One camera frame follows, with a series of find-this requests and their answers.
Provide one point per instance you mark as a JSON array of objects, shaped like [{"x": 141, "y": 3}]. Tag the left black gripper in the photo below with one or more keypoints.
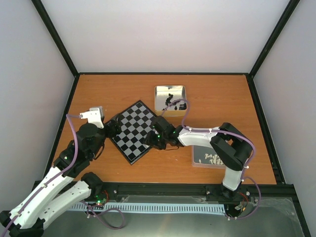
[{"x": 117, "y": 127}]

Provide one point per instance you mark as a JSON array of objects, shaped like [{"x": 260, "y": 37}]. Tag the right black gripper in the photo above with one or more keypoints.
[{"x": 150, "y": 141}]

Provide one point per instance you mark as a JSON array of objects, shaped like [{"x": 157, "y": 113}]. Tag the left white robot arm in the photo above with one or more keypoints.
[{"x": 46, "y": 202}]

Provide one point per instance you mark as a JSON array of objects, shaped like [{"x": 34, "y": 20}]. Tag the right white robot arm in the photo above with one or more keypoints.
[{"x": 232, "y": 147}]

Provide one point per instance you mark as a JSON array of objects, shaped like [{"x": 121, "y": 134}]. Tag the black chess pieces pile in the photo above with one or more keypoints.
[{"x": 169, "y": 102}]

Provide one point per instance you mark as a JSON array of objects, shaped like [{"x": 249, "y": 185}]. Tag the white chess pieces pile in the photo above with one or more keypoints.
[{"x": 210, "y": 159}]

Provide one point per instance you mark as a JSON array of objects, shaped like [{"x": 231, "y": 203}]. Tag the green lit circuit board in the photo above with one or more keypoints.
[{"x": 102, "y": 198}]

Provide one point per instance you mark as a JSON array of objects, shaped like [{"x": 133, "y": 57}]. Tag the black and silver chessboard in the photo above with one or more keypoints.
[{"x": 135, "y": 124}]

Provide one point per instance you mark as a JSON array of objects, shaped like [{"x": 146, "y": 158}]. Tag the gold square tin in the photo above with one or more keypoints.
[{"x": 161, "y": 93}]

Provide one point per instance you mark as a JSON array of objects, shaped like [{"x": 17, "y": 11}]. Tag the pink square tin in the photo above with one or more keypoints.
[{"x": 198, "y": 151}]

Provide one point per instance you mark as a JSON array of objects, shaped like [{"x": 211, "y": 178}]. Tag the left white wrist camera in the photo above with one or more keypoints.
[{"x": 94, "y": 116}]

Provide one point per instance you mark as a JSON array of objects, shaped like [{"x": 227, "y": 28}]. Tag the light blue cable duct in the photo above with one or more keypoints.
[{"x": 161, "y": 208}]

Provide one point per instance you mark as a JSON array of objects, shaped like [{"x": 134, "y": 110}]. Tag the black aluminium frame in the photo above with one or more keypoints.
[{"x": 281, "y": 184}]

